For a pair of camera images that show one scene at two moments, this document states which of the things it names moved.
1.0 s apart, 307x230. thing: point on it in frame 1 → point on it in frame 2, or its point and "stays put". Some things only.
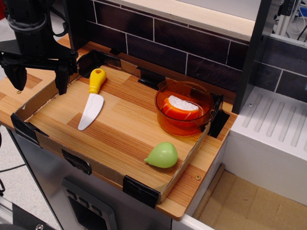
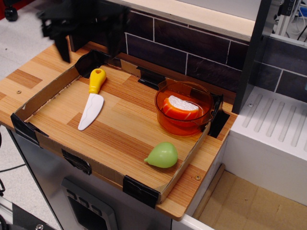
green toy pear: [163, 155] stays put
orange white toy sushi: [179, 109] stays put
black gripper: [38, 53] → [63, 17]
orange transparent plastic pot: [183, 108] stays put
